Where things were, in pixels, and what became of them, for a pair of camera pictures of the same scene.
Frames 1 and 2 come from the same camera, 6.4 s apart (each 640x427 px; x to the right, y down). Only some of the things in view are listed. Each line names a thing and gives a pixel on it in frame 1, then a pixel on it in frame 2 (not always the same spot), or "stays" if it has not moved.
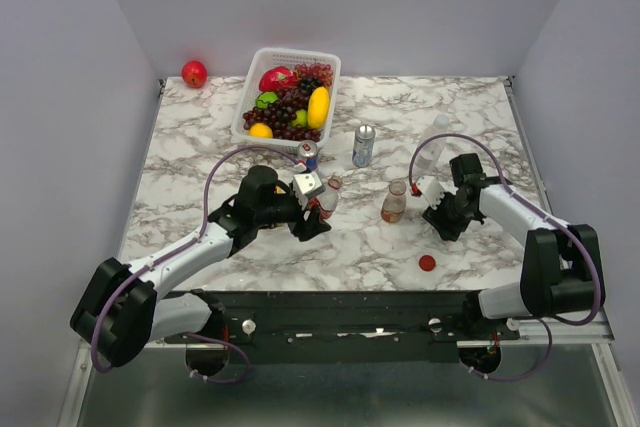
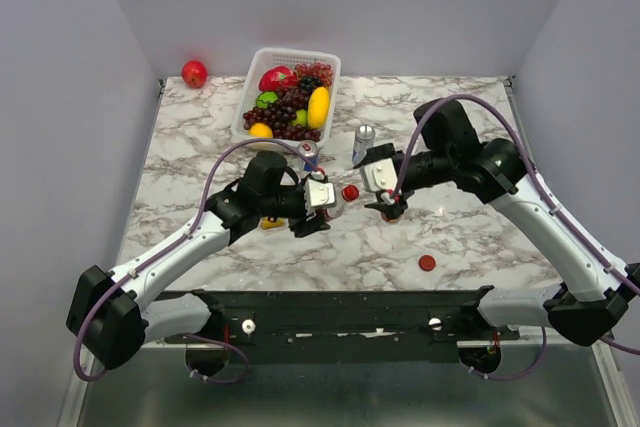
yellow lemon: [260, 130] stays
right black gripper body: [445, 217] -> [388, 195]
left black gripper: [304, 219] stays
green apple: [265, 98] stays
